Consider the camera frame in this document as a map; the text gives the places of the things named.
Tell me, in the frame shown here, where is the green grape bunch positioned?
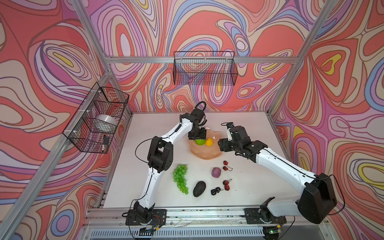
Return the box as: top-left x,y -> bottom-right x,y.
173,164 -> 189,195

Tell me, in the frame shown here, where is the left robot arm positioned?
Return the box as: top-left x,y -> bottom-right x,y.
133,108 -> 207,223

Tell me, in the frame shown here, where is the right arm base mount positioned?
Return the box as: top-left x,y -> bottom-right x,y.
244,208 -> 287,225

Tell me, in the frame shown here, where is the dark avocado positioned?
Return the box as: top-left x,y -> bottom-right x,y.
193,181 -> 207,198

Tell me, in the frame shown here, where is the black wire basket back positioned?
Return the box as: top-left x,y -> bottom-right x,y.
173,50 -> 238,86

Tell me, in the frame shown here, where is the purple round fruit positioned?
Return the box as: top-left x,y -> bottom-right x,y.
211,167 -> 222,179

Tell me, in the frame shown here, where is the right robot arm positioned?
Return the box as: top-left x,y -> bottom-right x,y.
218,122 -> 337,224

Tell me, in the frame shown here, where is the pink wavy fruit bowl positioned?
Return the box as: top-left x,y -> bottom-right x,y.
188,128 -> 224,160

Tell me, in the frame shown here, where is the black wire basket left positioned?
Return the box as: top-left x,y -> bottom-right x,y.
63,83 -> 130,154

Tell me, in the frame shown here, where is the green bumpy fruit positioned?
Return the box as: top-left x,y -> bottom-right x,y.
195,139 -> 206,146

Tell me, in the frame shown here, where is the black cherry pair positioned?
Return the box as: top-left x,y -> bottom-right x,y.
211,187 -> 222,196

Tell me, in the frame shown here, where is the aluminium front rail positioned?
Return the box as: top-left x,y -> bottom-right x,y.
83,205 -> 316,228

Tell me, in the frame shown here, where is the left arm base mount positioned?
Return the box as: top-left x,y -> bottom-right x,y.
122,209 -> 167,226

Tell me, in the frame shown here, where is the black wire basket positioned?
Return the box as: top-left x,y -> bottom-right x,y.
173,50 -> 238,86
63,83 -> 130,154

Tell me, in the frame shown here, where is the white tape roll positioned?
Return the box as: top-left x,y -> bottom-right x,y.
96,114 -> 118,126

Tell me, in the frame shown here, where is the yellow pear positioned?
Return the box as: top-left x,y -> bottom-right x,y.
205,138 -> 214,147

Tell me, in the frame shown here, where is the red cherry pair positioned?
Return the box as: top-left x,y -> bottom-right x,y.
223,179 -> 232,191
223,161 -> 233,171

